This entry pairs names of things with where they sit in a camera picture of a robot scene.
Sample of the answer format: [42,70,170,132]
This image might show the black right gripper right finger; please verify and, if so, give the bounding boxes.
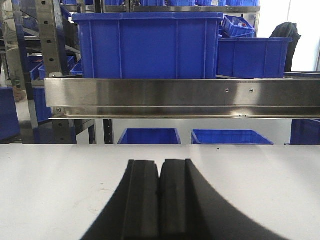
[159,159,282,240]

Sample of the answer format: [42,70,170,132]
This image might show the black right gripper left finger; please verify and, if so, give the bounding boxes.
[82,159,159,240]

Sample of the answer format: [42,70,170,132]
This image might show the blue bin below right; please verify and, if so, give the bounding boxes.
[191,129,274,145]

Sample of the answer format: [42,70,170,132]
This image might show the blue bin below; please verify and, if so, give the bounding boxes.
[191,129,274,145]
[117,128,182,145]

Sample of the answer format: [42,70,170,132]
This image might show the blue bin below left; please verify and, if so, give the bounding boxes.
[117,128,182,145]

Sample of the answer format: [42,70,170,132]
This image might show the blue bin right of rack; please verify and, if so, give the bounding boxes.
[217,37,293,79]

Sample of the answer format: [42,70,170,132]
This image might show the large blue plastic bin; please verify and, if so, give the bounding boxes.
[72,12,224,79]

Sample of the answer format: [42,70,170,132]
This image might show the black jacket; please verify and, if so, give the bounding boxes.
[269,21,302,73]

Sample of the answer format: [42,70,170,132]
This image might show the stainless steel shelf rail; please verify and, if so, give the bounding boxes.
[44,72,320,120]

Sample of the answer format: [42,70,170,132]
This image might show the perforated steel rack post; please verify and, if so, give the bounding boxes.
[35,0,77,145]

